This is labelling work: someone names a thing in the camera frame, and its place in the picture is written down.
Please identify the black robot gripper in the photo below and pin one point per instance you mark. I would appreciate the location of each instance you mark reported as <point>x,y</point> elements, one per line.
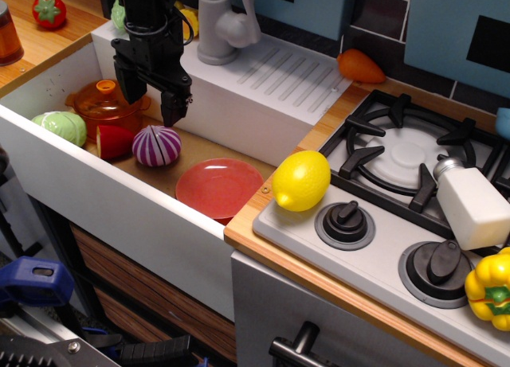
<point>151,56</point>

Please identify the yellow toy lemon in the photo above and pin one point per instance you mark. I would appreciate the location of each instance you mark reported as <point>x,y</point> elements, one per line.
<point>301,181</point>

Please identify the red plastic plate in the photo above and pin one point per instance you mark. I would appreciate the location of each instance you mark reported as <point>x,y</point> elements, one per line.
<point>219,187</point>

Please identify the orange transparent toy pot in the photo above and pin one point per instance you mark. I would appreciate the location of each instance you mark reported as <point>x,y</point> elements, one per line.
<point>102,103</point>

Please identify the purple striped toy onion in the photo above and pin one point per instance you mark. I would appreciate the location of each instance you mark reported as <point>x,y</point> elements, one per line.
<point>156,146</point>

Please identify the red toy apple half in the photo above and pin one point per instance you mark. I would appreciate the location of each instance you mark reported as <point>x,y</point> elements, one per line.
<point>113,141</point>

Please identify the yellow toy corn piece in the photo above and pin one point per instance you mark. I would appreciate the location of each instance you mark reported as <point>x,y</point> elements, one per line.
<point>190,27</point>

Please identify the green toy bitter gourd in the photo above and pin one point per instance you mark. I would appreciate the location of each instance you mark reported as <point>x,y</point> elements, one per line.
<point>117,15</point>

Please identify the grey toy faucet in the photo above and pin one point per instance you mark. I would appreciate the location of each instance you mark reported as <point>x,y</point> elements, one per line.
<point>222,32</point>

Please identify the green toy cabbage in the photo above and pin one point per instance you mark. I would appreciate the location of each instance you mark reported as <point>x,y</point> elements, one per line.
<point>65,124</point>

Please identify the red toy tomato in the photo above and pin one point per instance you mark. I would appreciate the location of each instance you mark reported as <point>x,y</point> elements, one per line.
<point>50,14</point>

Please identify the amber glass jar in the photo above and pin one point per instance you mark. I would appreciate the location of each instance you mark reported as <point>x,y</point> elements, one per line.
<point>11,46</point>

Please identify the orange toy carrot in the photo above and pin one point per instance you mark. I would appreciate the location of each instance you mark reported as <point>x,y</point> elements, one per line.
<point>356,65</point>

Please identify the black left stove knob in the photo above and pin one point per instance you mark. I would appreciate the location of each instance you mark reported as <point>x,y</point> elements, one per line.
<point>345,226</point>

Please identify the black stove knob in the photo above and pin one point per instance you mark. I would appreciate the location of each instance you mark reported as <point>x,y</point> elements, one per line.
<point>435,273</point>
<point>345,226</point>

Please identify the black stove burner grate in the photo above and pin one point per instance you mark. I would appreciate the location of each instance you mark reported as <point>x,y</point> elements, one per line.
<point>385,152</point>

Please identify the grey toy stove top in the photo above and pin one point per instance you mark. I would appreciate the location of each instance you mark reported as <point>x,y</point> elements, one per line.
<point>373,270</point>

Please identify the black right stove knob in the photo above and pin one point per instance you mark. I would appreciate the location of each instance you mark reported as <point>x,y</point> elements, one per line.
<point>435,273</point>

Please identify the white salt shaker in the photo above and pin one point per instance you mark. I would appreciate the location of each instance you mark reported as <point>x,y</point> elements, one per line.
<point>476,211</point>

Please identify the blue object at edge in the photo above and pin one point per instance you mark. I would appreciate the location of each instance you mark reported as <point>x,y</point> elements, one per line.
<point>502,123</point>

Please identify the yellow toy bell pepper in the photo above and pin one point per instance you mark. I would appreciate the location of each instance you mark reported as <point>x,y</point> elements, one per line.
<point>487,290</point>

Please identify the blue clamp handle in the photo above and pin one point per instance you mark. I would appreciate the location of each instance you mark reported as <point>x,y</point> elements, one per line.
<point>36,282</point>

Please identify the metal oven door handle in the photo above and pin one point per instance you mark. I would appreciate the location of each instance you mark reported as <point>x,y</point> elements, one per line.
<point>298,352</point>

